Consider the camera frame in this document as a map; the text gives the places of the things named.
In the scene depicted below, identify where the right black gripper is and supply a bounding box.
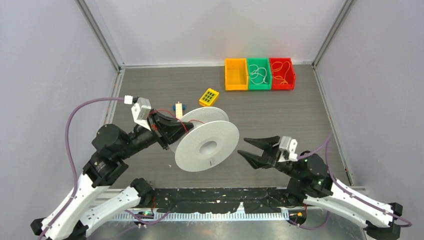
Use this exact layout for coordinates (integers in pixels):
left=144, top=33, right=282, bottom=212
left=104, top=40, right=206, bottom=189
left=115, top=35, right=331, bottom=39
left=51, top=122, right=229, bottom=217
left=236, top=134, right=304, bottom=181

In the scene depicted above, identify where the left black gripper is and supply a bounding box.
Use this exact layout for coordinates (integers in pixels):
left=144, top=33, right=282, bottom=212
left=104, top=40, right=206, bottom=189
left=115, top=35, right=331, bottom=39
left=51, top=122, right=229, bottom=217
left=119, top=106, right=195, bottom=158

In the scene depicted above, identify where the grey cable spool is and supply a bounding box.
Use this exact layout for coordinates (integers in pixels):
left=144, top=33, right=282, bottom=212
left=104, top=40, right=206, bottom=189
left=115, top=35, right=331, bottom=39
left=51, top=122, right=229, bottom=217
left=169, top=106, right=240, bottom=172

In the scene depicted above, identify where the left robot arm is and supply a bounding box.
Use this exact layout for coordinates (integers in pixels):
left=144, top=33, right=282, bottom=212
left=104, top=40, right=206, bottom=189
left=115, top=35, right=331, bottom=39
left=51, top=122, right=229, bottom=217
left=30, top=109, right=194, bottom=240

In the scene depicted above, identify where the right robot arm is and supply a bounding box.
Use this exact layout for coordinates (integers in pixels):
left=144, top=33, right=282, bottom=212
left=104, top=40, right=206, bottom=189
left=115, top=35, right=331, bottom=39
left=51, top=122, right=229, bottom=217
left=238, top=136, right=403, bottom=240

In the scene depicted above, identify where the yellow toy brick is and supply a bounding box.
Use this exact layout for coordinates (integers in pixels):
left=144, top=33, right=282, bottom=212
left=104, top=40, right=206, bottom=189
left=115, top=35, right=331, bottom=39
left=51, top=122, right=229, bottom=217
left=198, top=88, right=220, bottom=107

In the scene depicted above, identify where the red bin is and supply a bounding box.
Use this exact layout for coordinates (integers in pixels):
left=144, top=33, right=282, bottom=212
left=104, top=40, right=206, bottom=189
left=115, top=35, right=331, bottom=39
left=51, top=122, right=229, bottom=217
left=269, top=57, right=296, bottom=91

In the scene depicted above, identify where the green bin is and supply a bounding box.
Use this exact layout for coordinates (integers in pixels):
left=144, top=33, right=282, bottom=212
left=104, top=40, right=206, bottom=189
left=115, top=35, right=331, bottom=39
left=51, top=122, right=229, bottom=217
left=247, top=58, right=273, bottom=91

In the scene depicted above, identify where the orange bin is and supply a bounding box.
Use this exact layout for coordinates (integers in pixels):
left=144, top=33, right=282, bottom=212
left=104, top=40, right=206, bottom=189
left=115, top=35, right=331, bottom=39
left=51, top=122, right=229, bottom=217
left=224, top=58, right=249, bottom=91

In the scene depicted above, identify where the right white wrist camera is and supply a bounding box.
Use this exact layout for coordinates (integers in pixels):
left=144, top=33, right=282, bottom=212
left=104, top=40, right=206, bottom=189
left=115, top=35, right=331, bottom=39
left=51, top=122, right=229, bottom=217
left=278, top=136, right=298, bottom=162

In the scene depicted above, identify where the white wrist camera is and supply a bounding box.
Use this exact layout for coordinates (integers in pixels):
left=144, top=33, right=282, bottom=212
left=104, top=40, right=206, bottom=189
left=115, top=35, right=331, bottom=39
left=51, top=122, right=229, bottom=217
left=278, top=136, right=298, bottom=162
left=124, top=95, right=152, bottom=131

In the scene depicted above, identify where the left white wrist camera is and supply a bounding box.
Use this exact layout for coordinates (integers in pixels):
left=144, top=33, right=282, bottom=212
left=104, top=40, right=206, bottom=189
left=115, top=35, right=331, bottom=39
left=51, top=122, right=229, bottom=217
left=124, top=95, right=152, bottom=131

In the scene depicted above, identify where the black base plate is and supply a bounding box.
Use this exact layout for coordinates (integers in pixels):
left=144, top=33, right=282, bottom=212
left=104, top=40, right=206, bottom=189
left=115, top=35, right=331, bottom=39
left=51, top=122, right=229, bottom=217
left=154, top=187, right=300, bottom=214

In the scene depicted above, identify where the orange wire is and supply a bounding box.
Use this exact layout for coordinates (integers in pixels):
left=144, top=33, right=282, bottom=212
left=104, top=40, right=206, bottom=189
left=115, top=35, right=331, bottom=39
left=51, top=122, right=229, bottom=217
left=272, top=61, right=294, bottom=85

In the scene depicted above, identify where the white wire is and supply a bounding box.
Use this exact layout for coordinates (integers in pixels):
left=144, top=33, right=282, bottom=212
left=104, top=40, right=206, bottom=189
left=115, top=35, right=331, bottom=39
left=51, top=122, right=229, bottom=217
left=249, top=64, right=270, bottom=85

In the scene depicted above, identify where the left aluminium frame post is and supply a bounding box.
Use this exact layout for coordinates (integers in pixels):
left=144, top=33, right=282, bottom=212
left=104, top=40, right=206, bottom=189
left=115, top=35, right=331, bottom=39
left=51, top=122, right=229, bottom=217
left=75, top=0, right=124, bottom=72

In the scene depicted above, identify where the aluminium frame post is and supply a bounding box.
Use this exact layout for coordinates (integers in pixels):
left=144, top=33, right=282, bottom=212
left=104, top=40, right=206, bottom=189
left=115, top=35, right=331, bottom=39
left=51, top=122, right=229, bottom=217
left=312, top=0, right=356, bottom=69
left=75, top=0, right=124, bottom=72

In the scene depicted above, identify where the slotted cable duct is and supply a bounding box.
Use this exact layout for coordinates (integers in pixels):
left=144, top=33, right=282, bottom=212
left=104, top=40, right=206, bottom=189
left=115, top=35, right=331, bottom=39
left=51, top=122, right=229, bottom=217
left=109, top=211, right=292, bottom=222

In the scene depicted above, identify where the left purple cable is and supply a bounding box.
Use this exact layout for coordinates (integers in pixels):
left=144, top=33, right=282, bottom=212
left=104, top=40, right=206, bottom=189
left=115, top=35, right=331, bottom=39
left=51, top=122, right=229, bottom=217
left=37, top=96, right=127, bottom=240

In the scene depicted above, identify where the right aluminium frame post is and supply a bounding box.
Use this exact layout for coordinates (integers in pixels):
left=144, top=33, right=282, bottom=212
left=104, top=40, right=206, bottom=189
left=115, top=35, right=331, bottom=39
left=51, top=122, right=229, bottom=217
left=312, top=0, right=356, bottom=69

